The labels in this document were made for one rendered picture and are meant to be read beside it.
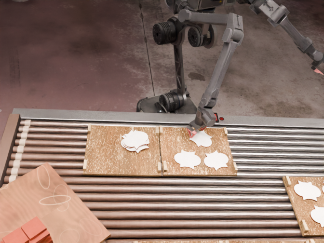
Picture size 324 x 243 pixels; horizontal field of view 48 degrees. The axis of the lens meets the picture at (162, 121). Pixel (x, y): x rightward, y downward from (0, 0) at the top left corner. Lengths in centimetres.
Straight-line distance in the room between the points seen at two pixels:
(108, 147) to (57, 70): 217
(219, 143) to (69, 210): 96
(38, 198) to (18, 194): 10
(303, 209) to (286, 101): 228
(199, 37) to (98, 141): 103
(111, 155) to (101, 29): 295
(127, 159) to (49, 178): 43
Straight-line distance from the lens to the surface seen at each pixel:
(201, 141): 215
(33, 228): 150
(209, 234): 185
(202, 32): 259
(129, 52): 439
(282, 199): 209
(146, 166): 199
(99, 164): 199
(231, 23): 195
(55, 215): 171
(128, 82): 395
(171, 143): 211
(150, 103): 336
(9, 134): 217
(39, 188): 180
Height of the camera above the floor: 251
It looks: 45 degrees down
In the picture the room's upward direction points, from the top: 9 degrees clockwise
